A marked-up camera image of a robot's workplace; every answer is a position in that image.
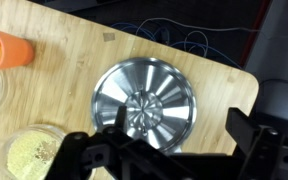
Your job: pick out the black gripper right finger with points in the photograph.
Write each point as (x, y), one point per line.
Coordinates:
(267, 153)

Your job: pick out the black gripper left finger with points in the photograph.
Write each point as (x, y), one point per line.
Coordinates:
(117, 156)

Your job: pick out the yellow powder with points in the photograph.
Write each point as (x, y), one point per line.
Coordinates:
(30, 156)

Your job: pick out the small orange plastic cup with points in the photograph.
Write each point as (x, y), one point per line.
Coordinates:
(10, 51)

